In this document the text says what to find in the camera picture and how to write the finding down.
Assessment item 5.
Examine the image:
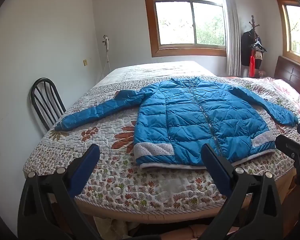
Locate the bed with floral quilt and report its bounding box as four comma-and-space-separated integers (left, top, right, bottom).
22, 61, 300, 214

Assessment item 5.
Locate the black metal chair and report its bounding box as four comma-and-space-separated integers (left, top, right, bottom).
31, 78, 67, 132

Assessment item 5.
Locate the blue quilted puffer jacket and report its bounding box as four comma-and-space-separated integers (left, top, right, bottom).
54, 77, 299, 169

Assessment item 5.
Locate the wooden coat rack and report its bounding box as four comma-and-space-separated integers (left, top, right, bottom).
248, 15, 261, 38

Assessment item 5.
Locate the white pleated curtain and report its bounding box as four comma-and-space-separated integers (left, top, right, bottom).
218, 0, 241, 76

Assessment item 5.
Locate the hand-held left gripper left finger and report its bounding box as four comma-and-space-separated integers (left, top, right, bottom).
17, 144, 101, 240

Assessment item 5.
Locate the white handset cable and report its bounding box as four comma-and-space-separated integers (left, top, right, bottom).
99, 46, 111, 78

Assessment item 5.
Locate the pink floral pillow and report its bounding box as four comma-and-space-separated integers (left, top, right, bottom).
271, 79, 300, 107

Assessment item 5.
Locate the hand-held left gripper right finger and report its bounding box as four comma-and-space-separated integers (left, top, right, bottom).
200, 144, 283, 240

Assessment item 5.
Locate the bunch of clothes hangers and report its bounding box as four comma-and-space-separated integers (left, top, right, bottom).
250, 37, 268, 53

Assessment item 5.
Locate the red hanging bag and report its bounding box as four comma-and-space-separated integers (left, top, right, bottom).
249, 55, 256, 78

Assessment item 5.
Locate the large wooden framed window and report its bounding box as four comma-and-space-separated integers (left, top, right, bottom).
142, 0, 235, 58

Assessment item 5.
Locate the dark wooden bed headboard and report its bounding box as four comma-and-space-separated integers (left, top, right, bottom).
274, 56, 300, 98

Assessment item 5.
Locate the small wooden framed window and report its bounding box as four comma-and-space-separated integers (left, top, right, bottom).
268, 0, 300, 60

